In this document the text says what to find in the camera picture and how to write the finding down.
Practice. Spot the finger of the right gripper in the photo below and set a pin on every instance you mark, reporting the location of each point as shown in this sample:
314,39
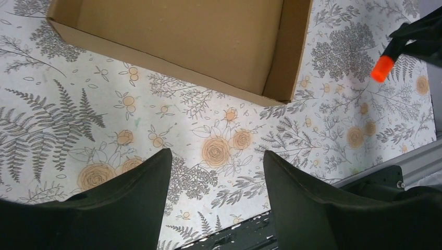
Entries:
420,39

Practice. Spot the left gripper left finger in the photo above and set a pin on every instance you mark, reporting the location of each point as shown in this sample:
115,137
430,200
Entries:
125,212

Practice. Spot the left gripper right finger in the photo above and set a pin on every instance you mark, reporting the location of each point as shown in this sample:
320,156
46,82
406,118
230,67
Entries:
312,214

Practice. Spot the brown cardboard box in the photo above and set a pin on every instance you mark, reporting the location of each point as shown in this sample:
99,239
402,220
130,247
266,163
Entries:
251,50

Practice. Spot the black orange-tipped marker pen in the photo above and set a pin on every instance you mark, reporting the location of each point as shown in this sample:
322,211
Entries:
388,59

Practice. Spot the floral patterned table mat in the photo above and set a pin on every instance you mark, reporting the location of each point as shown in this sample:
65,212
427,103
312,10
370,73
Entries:
72,119

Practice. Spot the aluminium frame rail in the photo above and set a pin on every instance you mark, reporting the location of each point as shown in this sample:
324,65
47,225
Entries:
420,166

